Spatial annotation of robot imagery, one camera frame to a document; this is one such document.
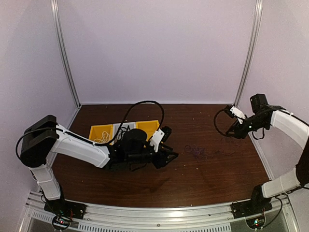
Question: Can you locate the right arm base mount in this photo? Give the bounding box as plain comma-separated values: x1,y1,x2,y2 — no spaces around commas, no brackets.
230,185,272,230

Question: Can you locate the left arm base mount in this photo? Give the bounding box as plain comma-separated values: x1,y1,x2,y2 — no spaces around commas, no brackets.
42,194,86,231

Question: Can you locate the yellow bin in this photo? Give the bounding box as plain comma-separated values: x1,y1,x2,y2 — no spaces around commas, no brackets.
88,124,113,143
136,120,159,141

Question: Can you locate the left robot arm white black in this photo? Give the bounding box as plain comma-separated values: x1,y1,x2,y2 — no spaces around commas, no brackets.
15,115,179,215

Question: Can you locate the cable bundle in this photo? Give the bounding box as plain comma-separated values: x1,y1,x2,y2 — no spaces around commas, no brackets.
183,142,242,160

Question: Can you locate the arm black hose cable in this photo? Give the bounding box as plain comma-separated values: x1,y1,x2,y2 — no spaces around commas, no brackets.
15,100,166,160
213,108,232,137

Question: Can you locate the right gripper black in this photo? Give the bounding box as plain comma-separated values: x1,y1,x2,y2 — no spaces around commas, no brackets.
226,114,268,139

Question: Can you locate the front aluminium rail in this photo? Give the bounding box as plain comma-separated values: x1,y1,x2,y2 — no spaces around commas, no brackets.
19,190,302,232

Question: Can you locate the left arm black hose cable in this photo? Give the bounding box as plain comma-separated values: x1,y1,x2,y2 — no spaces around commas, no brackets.
15,100,166,160

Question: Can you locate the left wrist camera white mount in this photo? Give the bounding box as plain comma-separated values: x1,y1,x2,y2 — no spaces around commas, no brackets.
149,126,172,153

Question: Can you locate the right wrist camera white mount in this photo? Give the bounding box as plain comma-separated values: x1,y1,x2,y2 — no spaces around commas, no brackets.
225,105,246,124

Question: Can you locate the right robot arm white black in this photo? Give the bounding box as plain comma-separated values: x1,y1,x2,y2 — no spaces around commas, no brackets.
223,93,309,214

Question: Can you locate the right arm black hose cable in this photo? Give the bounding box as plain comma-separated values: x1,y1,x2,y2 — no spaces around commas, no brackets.
213,108,232,137

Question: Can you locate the right aluminium frame post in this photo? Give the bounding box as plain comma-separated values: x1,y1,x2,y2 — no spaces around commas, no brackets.
234,0,263,106

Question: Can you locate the white translucent bin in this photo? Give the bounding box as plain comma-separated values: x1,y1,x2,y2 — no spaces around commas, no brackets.
112,122,136,141

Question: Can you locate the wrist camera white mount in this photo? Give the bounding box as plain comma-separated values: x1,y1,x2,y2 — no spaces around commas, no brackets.
149,126,172,153
225,105,246,124

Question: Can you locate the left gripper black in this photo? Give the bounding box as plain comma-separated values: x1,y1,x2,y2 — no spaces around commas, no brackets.
126,145,179,169

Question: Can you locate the white cable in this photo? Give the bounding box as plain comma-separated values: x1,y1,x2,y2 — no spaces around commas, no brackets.
94,130,111,145

